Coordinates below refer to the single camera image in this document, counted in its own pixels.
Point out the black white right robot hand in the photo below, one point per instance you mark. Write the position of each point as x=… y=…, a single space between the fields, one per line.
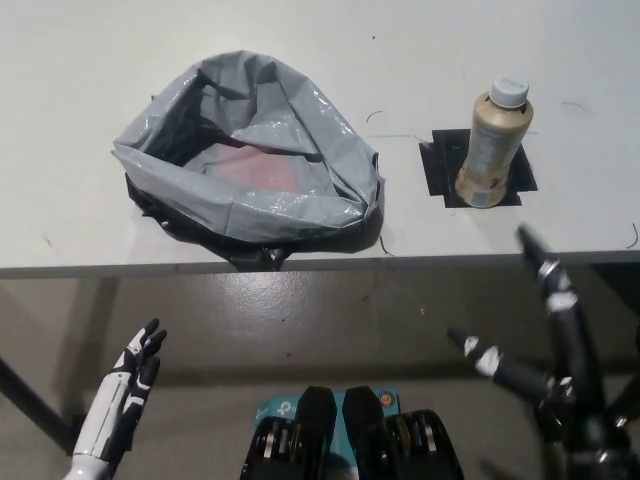
x=575 y=345

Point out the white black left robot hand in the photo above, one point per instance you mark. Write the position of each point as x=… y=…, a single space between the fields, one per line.
x=116 y=400

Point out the beige protein shake bottle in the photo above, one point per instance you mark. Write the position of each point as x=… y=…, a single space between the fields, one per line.
x=492 y=150

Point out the grey plastic bag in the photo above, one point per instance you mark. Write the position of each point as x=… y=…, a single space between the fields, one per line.
x=280 y=200

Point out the black slanted table leg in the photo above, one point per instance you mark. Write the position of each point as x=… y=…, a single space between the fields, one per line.
x=35 y=400

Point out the black tape square marker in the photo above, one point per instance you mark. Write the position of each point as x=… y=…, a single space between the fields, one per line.
x=435 y=165

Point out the black teal robot torso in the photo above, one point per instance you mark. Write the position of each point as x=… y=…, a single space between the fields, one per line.
x=350 y=440

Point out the red flat item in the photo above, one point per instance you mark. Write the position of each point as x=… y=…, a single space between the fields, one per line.
x=255 y=167

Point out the black table frame bar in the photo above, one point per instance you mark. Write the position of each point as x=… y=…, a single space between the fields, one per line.
x=617 y=295

